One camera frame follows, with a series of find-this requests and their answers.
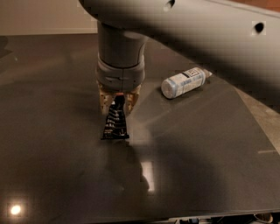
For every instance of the clear plastic water bottle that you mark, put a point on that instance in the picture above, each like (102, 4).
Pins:
(184, 82)

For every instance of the black rxbar chocolate wrapper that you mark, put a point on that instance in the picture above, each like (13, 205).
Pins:
(115, 125)

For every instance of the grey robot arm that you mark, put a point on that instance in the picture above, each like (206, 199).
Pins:
(237, 41)

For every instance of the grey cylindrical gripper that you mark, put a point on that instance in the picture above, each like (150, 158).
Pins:
(120, 76)

